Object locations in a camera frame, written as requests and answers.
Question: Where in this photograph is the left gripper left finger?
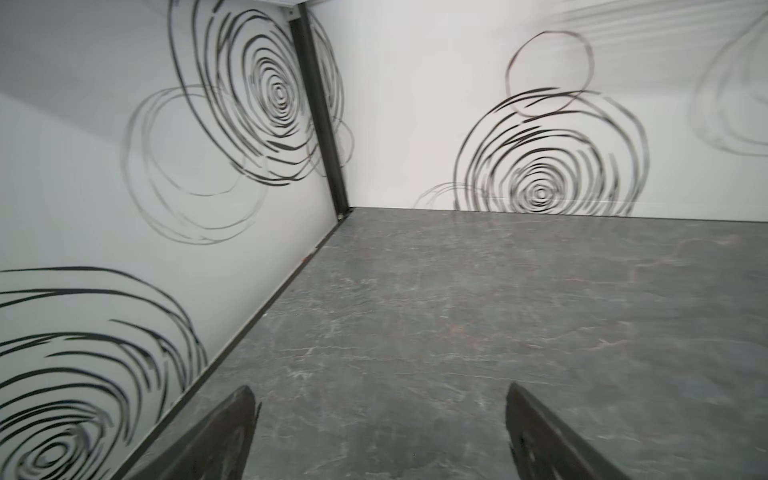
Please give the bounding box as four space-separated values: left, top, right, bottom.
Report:
123 385 262 479

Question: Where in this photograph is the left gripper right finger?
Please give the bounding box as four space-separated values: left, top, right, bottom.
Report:
505 382 629 480

